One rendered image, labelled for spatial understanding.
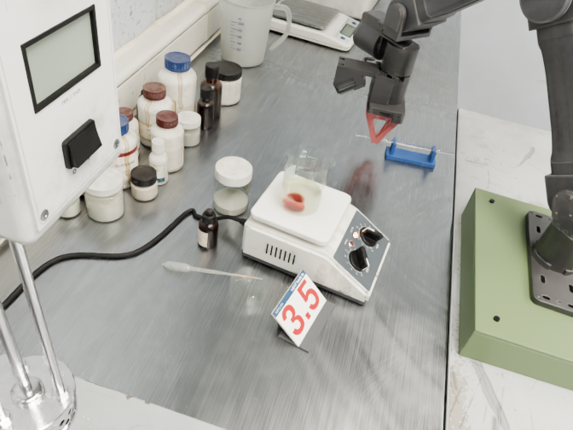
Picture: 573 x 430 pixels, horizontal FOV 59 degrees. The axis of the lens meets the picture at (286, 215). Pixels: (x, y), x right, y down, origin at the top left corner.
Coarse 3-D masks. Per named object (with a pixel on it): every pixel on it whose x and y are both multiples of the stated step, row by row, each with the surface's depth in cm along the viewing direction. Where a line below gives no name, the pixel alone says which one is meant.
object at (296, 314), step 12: (300, 288) 70; (312, 288) 71; (288, 300) 67; (300, 300) 69; (312, 300) 70; (288, 312) 67; (300, 312) 68; (312, 312) 70; (288, 324) 66; (300, 324) 68
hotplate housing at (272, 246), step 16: (352, 208) 78; (256, 224) 72; (256, 240) 73; (272, 240) 72; (288, 240) 71; (304, 240) 71; (336, 240) 73; (256, 256) 75; (272, 256) 74; (288, 256) 72; (304, 256) 71; (320, 256) 70; (384, 256) 78; (288, 272) 75; (320, 272) 72; (336, 272) 71; (336, 288) 73; (352, 288) 71
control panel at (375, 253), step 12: (360, 216) 78; (348, 228) 75; (360, 228) 77; (348, 240) 74; (360, 240) 76; (384, 240) 79; (336, 252) 71; (348, 252) 73; (372, 252) 76; (384, 252) 78; (348, 264) 71; (372, 264) 74; (360, 276) 72; (372, 276) 73
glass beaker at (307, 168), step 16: (288, 160) 71; (304, 160) 73; (320, 160) 72; (288, 176) 69; (304, 176) 67; (320, 176) 68; (288, 192) 70; (304, 192) 69; (320, 192) 70; (288, 208) 72; (304, 208) 71
